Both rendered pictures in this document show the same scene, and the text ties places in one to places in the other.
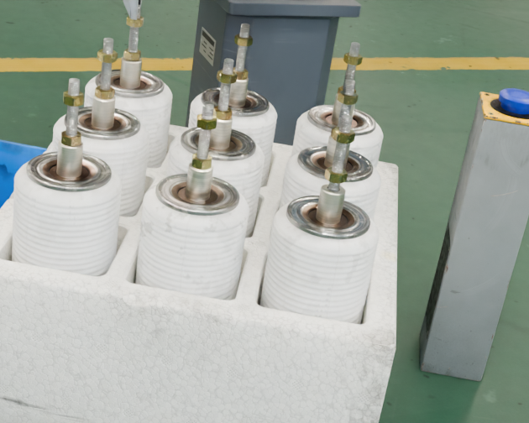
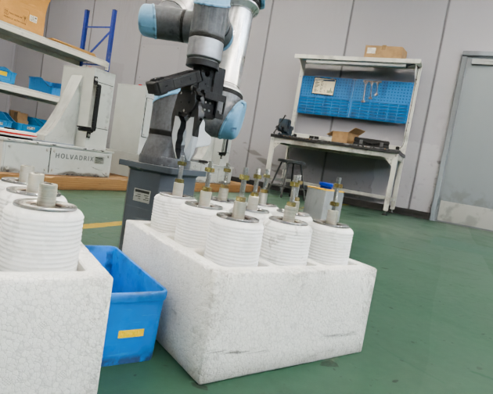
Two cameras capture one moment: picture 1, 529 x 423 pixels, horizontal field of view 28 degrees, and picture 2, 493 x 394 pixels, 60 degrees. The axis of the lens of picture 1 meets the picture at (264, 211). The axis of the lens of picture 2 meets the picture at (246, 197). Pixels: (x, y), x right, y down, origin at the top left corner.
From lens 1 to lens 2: 0.77 m
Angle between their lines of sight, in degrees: 44
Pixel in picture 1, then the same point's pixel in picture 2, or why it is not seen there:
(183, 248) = (302, 242)
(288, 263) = (332, 243)
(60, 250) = (252, 256)
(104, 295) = (283, 271)
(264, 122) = not seen: hidden behind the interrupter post
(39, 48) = not seen: outside the picture
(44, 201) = (249, 228)
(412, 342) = not seen: hidden behind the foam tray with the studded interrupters
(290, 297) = (334, 259)
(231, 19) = (163, 178)
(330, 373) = (358, 287)
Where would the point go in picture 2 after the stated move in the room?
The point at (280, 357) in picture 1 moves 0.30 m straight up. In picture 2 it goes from (343, 285) to (373, 129)
